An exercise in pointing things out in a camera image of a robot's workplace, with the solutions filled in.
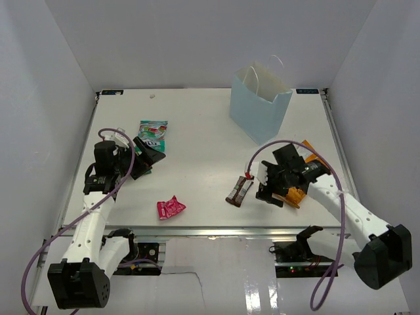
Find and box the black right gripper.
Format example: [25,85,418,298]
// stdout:
[256,159,291,207]

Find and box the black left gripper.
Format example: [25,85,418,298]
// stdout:
[114,136,165,179]

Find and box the orange Kettle chips bag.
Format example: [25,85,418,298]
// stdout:
[273,140,325,209]

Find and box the green Fox's candy bag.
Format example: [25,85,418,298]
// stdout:
[134,119,169,175]

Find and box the brown chocolate bar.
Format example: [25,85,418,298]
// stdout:
[225,176,253,207]

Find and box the pink candy packet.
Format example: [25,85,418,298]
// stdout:
[157,196,186,221]

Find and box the light blue paper bag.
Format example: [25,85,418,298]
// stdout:
[229,61,293,145]

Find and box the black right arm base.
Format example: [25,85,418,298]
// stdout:
[268,241,333,279]

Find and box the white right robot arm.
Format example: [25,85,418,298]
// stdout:
[246,140,412,290]

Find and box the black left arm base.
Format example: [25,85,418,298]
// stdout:
[114,242,161,276]

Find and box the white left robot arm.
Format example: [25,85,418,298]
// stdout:
[47,137,165,310]

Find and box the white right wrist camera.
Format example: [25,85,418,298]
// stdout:
[245,161,268,186]

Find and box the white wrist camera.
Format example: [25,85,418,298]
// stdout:
[245,161,268,186]
[110,128,130,148]

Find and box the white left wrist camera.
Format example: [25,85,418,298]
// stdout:
[110,128,130,148]

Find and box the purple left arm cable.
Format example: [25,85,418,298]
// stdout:
[20,127,136,315]

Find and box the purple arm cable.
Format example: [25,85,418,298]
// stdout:
[245,140,346,312]
[20,127,136,315]

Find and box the aluminium table edge rail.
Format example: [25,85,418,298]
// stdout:
[58,226,352,239]

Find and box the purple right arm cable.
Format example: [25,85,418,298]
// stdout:
[245,140,346,312]

